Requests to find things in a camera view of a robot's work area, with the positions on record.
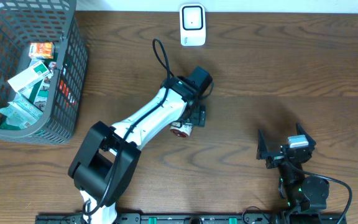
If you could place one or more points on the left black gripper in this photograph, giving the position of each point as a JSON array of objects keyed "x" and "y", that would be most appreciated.
[{"x": 202, "y": 120}]

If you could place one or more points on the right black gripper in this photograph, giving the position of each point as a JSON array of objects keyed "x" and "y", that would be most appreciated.
[{"x": 263, "y": 150}]

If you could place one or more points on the green lid jar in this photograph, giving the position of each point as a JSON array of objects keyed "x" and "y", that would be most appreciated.
[{"x": 181, "y": 130}]

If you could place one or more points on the light teal wipes packet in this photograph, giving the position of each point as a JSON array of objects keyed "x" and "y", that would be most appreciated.
[{"x": 19, "y": 114}]

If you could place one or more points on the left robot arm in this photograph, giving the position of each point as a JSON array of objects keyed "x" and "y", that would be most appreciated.
[{"x": 106, "y": 160}]

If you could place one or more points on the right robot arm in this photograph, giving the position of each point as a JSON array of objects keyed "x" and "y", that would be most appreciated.
[{"x": 305, "y": 193}]

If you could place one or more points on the white barcode scanner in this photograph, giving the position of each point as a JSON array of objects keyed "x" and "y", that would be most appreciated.
[{"x": 192, "y": 25}]

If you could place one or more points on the green white flat package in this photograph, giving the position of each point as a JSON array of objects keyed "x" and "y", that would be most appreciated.
[{"x": 38, "y": 94}]

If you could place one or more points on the white green carton box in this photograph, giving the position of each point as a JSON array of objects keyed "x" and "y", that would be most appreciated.
[{"x": 29, "y": 77}]

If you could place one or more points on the orange small box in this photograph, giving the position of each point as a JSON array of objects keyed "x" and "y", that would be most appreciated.
[{"x": 41, "y": 50}]

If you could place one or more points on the grey plastic mesh basket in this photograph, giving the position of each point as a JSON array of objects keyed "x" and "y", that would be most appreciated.
[{"x": 22, "y": 23}]

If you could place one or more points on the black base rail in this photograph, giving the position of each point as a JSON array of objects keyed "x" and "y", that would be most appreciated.
[{"x": 254, "y": 218}]

